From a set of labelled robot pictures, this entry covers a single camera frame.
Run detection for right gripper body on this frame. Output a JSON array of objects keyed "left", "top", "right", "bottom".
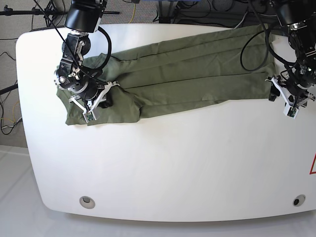
[{"left": 69, "top": 81, "right": 119, "bottom": 113}]

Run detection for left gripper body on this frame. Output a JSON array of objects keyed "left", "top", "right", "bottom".
[{"left": 266, "top": 76, "right": 316, "bottom": 109}]

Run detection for olive green T-shirt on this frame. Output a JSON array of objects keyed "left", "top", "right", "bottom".
[{"left": 56, "top": 24, "right": 277, "bottom": 127}]

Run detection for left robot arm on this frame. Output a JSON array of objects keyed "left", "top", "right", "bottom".
[{"left": 267, "top": 0, "right": 316, "bottom": 118}]

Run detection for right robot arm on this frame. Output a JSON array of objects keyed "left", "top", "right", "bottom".
[{"left": 55, "top": 0, "right": 113, "bottom": 112}]

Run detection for red triangle sticker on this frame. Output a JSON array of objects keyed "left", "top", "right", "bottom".
[{"left": 310, "top": 154, "right": 316, "bottom": 174}]

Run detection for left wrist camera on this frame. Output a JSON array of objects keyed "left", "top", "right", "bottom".
[{"left": 283, "top": 104, "right": 299, "bottom": 119}]

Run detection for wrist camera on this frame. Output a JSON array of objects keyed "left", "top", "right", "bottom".
[
  {"left": 283, "top": 104, "right": 299, "bottom": 119},
  {"left": 83, "top": 110, "right": 99, "bottom": 123}
]

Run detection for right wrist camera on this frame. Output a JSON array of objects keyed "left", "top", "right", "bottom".
[{"left": 83, "top": 110, "right": 99, "bottom": 123}]

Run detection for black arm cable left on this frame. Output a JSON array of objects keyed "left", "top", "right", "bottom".
[{"left": 239, "top": 0, "right": 297, "bottom": 73}]

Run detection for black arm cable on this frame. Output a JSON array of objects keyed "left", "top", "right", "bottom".
[
  {"left": 32, "top": 0, "right": 112, "bottom": 75},
  {"left": 239, "top": 0, "right": 297, "bottom": 73}
]

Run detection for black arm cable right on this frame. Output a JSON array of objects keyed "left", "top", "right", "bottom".
[{"left": 32, "top": 0, "right": 112, "bottom": 75}]

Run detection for yellow cable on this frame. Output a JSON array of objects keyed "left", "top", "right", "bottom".
[{"left": 129, "top": 3, "right": 137, "bottom": 24}]

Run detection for black floor cables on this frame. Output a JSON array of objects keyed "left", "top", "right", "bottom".
[{"left": 0, "top": 51, "right": 23, "bottom": 135}]

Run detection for right table cable grommet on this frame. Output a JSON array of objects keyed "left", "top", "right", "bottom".
[{"left": 293, "top": 195, "right": 306, "bottom": 206}]

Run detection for table cable grommet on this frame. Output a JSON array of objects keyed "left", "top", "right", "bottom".
[
  {"left": 79, "top": 196, "right": 95, "bottom": 209},
  {"left": 293, "top": 195, "right": 306, "bottom": 206}
]

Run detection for left table cable grommet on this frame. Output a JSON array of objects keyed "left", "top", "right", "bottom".
[{"left": 79, "top": 196, "right": 95, "bottom": 209}]

